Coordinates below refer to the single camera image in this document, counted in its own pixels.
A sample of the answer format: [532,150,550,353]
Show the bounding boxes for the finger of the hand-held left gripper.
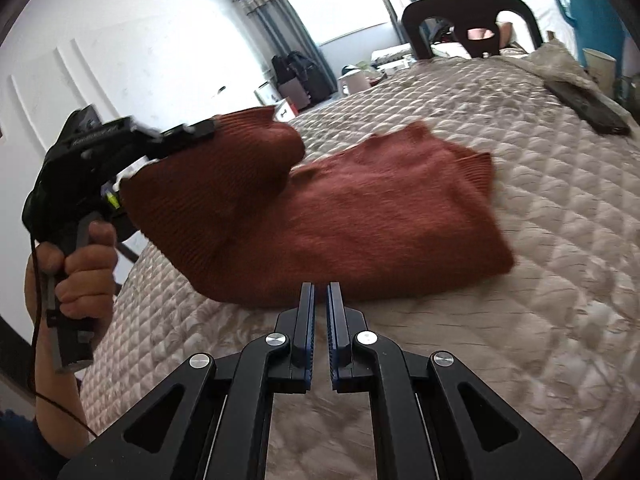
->
[145,117,219,162]

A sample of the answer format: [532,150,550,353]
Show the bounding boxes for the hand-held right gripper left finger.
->
[57,282,316,480]

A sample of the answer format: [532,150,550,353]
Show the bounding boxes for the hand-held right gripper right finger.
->
[326,282,583,480]

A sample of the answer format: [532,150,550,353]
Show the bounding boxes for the rust orange knit sweater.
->
[120,107,516,311]

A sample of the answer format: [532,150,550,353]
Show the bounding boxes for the person's left forearm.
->
[0,321,103,480]

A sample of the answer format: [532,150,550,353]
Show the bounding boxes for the person's left hand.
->
[25,220,120,347]

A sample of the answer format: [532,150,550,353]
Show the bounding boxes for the brown wooden chair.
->
[112,240,142,297]

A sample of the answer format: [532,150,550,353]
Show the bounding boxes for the brown suitcase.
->
[277,80,312,112]

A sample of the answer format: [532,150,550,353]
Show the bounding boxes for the black luggage bags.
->
[271,51,334,102]

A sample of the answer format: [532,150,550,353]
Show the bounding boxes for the beige quilted blanket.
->
[80,40,640,480]

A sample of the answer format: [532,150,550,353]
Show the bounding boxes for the pink and white kettle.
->
[338,71,371,97]

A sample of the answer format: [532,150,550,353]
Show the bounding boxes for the window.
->
[299,0,402,47]

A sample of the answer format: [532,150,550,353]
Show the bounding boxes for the white bedding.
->
[371,46,416,67]

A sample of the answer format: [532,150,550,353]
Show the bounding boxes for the dark curved-back chair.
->
[401,0,544,61]

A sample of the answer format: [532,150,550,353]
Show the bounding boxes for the white paper cup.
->
[582,47,619,99]

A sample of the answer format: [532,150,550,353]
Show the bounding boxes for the black cable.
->
[28,237,100,440]

